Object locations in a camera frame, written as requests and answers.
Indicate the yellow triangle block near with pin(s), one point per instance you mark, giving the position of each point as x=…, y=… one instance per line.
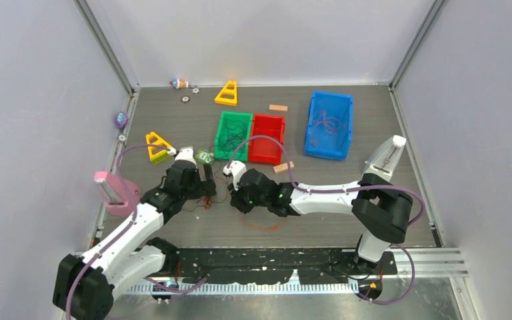
x=158, y=149

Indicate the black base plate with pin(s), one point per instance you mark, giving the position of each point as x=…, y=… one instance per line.
x=269, y=266

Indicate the yellow triangle block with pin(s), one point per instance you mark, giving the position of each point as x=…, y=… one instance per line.
x=158, y=149
x=228, y=95

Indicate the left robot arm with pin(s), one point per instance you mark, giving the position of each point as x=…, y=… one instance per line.
x=87, y=285

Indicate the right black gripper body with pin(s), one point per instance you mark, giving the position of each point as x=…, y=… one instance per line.
x=246, y=200

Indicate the white grey stand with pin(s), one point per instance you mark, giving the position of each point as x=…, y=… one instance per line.
x=384, y=160

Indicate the red plastic bin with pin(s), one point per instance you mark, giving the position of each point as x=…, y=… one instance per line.
x=262, y=150

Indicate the purple toy tile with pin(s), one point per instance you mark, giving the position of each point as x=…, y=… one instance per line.
x=121, y=120

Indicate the green owl toy tile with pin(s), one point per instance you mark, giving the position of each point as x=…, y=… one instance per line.
x=205, y=156

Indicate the blue plastic bin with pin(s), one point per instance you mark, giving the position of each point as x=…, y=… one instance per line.
x=330, y=126

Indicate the wooden block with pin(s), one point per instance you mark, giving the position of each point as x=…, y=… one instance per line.
x=278, y=108
x=284, y=167

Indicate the clown figurine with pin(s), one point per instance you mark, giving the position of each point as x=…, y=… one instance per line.
x=177, y=83

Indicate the green plastic bin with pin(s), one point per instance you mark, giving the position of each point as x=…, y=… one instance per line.
x=233, y=129

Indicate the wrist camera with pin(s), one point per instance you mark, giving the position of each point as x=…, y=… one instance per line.
x=183, y=154
x=235, y=170

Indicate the pink stand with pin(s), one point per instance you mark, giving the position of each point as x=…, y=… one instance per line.
x=119, y=198

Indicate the yellow triangle block far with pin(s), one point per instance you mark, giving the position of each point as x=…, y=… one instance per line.
x=228, y=95

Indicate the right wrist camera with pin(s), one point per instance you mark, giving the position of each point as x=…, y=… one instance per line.
x=235, y=170

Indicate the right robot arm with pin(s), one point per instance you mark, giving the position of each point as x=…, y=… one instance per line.
x=382, y=208

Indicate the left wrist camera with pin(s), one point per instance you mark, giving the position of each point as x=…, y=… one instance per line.
x=183, y=154

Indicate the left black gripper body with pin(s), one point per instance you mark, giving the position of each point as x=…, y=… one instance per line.
x=194, y=190

